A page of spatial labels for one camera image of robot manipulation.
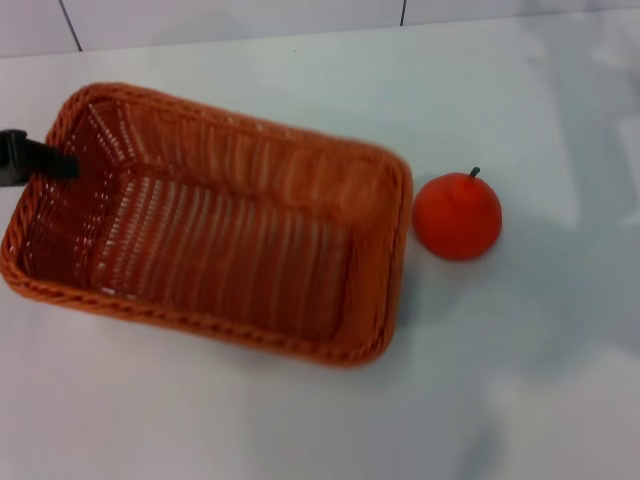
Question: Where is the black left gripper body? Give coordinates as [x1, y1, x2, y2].
[0, 128, 30, 190]

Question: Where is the orange woven plastic basket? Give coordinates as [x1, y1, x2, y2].
[0, 82, 415, 370]

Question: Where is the orange toy fruit green stem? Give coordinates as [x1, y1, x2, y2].
[411, 166, 503, 262]

